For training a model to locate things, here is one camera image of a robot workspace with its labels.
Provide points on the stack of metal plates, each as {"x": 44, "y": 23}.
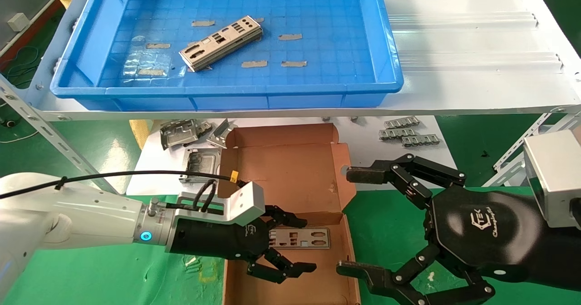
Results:
{"x": 218, "y": 44}

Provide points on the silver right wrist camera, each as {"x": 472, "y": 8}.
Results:
{"x": 553, "y": 173}

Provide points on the metal IO shield plate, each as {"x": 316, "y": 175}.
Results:
{"x": 308, "y": 239}

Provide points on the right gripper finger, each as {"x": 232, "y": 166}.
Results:
{"x": 395, "y": 284}
{"x": 422, "y": 169}

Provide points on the white metal shelf rack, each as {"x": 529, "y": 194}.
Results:
{"x": 454, "y": 46}

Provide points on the grey stamped metal bracket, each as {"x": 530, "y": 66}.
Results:
{"x": 179, "y": 135}

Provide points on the white wall socket box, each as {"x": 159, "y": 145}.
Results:
{"x": 18, "y": 22}

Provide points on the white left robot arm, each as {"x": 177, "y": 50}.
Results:
{"x": 81, "y": 214}

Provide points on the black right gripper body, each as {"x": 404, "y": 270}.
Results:
{"x": 481, "y": 232}

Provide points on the angled grey metal bracket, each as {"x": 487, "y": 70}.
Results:
{"x": 220, "y": 135}

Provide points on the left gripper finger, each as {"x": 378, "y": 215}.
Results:
{"x": 286, "y": 216}
{"x": 290, "y": 268}

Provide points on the grey metal connector strip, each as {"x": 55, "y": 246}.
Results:
{"x": 397, "y": 134}
{"x": 401, "y": 122}
{"x": 421, "y": 140}

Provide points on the flat grey metal frame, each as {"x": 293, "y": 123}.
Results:
{"x": 202, "y": 159}

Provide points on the blue plastic tray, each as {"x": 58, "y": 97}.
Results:
{"x": 317, "y": 14}

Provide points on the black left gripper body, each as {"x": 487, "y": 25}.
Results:
{"x": 213, "y": 241}

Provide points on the brown cardboard box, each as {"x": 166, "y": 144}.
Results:
{"x": 281, "y": 178}

